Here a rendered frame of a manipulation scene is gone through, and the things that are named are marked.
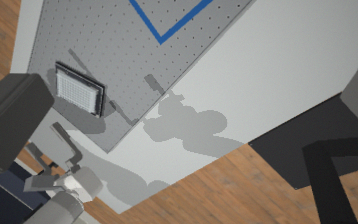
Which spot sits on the blue rectangular tape outline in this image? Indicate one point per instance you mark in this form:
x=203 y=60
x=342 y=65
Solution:
x=176 y=27

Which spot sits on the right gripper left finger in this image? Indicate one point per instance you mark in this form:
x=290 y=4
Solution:
x=24 y=102

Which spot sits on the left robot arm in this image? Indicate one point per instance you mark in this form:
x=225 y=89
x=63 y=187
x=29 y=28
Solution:
x=62 y=208

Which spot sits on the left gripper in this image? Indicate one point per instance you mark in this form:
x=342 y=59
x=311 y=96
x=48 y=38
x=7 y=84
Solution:
x=83 y=184

